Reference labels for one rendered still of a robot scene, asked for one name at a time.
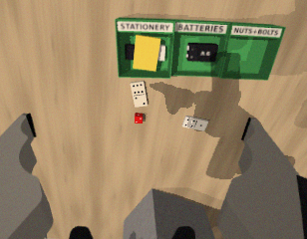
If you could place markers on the black 9v battery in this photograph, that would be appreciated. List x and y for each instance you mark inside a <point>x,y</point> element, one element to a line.
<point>201,52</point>

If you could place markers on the white domino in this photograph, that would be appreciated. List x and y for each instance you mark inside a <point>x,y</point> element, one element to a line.
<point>195,123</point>
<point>139,94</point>

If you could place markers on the green rack of labelled bins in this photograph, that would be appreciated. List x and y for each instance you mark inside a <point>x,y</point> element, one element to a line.
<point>250,57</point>

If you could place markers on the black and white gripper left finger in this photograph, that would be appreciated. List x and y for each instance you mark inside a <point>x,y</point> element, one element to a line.
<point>25,212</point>

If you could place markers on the red die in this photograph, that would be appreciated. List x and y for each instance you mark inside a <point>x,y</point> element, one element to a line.
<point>138,118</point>

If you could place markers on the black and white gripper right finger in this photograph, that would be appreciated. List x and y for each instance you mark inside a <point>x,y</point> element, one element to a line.
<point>269,200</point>

